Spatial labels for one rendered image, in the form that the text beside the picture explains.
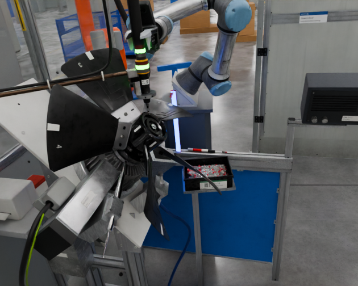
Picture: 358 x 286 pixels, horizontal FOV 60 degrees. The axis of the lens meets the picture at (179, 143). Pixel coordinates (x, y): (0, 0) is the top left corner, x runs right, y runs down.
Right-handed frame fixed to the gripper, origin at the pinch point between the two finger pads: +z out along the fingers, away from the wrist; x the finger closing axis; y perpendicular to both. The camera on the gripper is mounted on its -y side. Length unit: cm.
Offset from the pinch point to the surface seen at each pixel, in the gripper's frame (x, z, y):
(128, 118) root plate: 4.4, 4.4, 26.6
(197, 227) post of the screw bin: -12, -21, 98
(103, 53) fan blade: 15.7, -8.1, 7.0
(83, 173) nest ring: 17.2, 18.9, 40.4
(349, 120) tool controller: -75, -36, 43
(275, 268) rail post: -53, -37, 139
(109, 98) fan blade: 10.7, 3.0, 19.8
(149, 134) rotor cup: -5.6, 12.3, 28.3
